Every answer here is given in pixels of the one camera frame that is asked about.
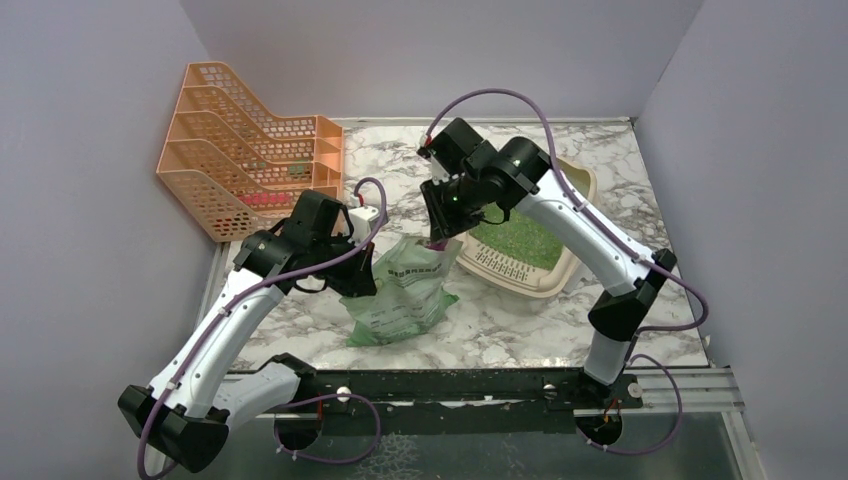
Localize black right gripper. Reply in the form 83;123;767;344
419;173;484;245

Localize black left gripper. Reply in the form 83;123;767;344
311;232;379;298

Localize purple plastic litter scoop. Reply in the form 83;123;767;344
425;240;449;251

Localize beige plastic litter box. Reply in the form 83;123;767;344
455;155;599;300

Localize green litter bag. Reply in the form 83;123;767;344
340;235;462;347

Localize white bag sealing clip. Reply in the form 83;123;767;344
562;263;591;294

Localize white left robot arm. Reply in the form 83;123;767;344
117;189;387;479

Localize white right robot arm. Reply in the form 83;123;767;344
417;118;676;407

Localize green litter pellets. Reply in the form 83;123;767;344
470;204;563;270

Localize orange mesh file rack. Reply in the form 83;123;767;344
156;61;345;243

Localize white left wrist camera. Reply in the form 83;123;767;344
348;205;380;245

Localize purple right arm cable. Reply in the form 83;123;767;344
423;87;710;457

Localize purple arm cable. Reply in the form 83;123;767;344
423;87;710;457
136;176;390;480

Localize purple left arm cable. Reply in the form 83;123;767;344
136;176;390;480

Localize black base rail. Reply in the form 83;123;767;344
268;367;643;436

